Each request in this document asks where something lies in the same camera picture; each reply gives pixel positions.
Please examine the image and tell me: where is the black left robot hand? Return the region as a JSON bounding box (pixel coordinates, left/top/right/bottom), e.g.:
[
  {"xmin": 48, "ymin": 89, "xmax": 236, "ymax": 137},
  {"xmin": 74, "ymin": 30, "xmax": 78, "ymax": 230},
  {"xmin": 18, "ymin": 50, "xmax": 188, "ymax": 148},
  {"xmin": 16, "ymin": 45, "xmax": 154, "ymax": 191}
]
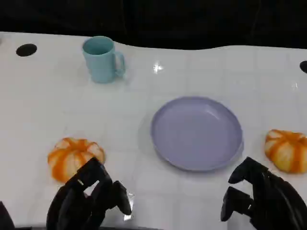
[{"xmin": 46, "ymin": 157, "xmax": 133, "ymax": 230}]

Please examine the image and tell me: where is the pale green mug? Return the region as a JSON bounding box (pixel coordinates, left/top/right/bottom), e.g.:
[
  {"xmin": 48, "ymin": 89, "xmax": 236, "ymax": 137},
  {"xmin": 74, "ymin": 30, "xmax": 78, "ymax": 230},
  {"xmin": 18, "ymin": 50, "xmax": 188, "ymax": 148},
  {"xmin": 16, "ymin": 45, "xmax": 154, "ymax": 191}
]
[{"xmin": 82, "ymin": 35, "xmax": 126, "ymax": 84}]

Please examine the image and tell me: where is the lilac plate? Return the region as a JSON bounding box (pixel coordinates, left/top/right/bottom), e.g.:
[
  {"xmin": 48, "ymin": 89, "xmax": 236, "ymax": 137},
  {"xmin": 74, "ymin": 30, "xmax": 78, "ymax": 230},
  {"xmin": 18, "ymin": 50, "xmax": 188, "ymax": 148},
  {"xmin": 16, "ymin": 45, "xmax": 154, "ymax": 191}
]
[{"xmin": 150, "ymin": 96, "xmax": 244, "ymax": 172}]

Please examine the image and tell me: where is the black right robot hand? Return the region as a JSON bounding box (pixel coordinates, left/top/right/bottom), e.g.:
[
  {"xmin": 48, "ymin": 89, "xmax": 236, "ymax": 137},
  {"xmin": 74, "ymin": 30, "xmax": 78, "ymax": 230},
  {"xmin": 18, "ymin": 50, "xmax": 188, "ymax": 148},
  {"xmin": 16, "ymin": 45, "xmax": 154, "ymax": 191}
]
[{"xmin": 220, "ymin": 157, "xmax": 307, "ymax": 230}]

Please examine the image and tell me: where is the black backdrop cloth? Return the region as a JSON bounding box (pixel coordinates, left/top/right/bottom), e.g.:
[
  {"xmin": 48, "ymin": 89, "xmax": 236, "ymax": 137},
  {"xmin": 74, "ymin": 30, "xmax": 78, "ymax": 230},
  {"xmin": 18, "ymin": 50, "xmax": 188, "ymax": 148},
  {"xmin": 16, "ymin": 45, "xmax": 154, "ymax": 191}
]
[{"xmin": 0, "ymin": 0, "xmax": 307, "ymax": 50}]

